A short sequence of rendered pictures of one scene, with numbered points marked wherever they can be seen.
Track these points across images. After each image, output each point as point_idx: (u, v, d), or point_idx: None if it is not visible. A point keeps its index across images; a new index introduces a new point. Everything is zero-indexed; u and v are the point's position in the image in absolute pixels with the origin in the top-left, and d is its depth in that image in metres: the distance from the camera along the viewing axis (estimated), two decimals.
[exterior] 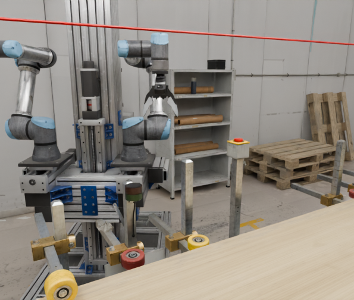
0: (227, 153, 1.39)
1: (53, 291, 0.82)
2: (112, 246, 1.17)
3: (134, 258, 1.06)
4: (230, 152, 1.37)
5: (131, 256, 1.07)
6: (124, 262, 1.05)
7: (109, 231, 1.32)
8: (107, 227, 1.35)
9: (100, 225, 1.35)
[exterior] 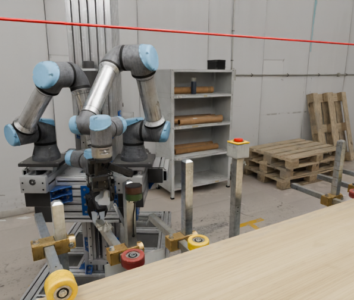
0: (227, 153, 1.39)
1: (53, 291, 0.82)
2: (112, 246, 1.17)
3: (134, 258, 1.06)
4: (230, 152, 1.37)
5: (131, 256, 1.07)
6: (124, 262, 1.05)
7: (109, 231, 1.32)
8: (107, 227, 1.36)
9: (100, 225, 1.35)
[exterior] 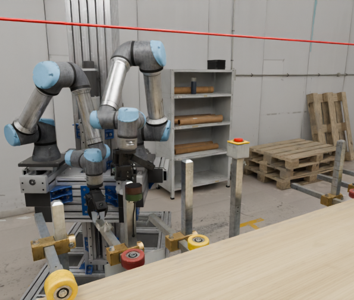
0: (227, 153, 1.39)
1: (53, 291, 0.82)
2: (112, 246, 1.17)
3: (134, 258, 1.06)
4: (230, 152, 1.37)
5: (131, 256, 1.07)
6: (124, 262, 1.05)
7: (109, 231, 1.32)
8: (107, 227, 1.36)
9: (100, 225, 1.35)
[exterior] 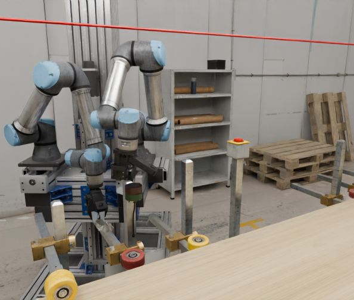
0: (227, 153, 1.39)
1: (53, 291, 0.82)
2: (112, 246, 1.17)
3: (134, 258, 1.06)
4: (230, 152, 1.37)
5: (131, 256, 1.07)
6: (124, 262, 1.05)
7: (109, 231, 1.32)
8: (107, 227, 1.36)
9: (100, 225, 1.35)
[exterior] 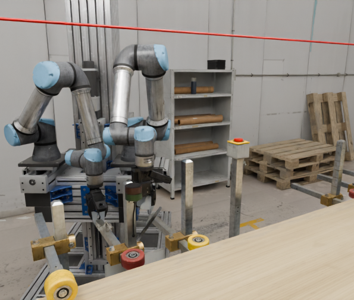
0: (227, 153, 1.39)
1: (53, 291, 0.82)
2: (112, 246, 1.17)
3: (134, 258, 1.06)
4: (230, 152, 1.37)
5: (131, 256, 1.07)
6: (124, 262, 1.05)
7: (109, 231, 1.32)
8: (107, 227, 1.36)
9: (100, 225, 1.35)
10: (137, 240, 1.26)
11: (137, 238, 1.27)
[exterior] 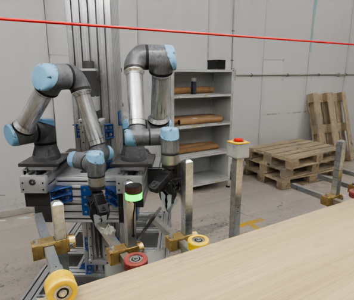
0: (227, 153, 1.39)
1: (53, 291, 0.82)
2: (112, 246, 1.17)
3: (137, 262, 1.04)
4: (230, 152, 1.37)
5: (134, 260, 1.04)
6: (127, 266, 1.02)
7: (111, 234, 1.29)
8: (110, 230, 1.33)
9: (102, 228, 1.33)
10: (137, 240, 1.26)
11: (137, 238, 1.27)
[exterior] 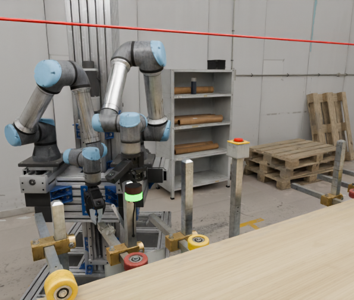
0: (227, 153, 1.39)
1: (53, 291, 0.82)
2: (112, 246, 1.17)
3: (137, 262, 1.04)
4: (230, 152, 1.37)
5: (134, 260, 1.04)
6: (127, 266, 1.02)
7: (111, 234, 1.29)
8: (110, 230, 1.33)
9: (102, 228, 1.33)
10: None
11: None
